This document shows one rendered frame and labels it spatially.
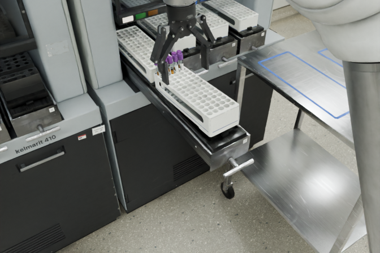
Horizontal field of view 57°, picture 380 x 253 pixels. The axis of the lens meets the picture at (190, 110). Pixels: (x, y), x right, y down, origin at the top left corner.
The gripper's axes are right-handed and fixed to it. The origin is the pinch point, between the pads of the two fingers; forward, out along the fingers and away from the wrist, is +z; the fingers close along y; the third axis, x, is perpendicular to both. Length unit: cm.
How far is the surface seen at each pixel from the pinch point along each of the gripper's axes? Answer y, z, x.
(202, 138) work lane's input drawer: -5.8, 11.4, -15.9
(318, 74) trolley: 43.0, 10.7, -13.2
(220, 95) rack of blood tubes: 4.4, 4.5, -10.5
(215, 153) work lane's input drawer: -5.4, 13.1, -21.1
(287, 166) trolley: 48, 64, -3
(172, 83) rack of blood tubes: -3.2, 4.0, 2.6
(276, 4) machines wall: 191, 62, 147
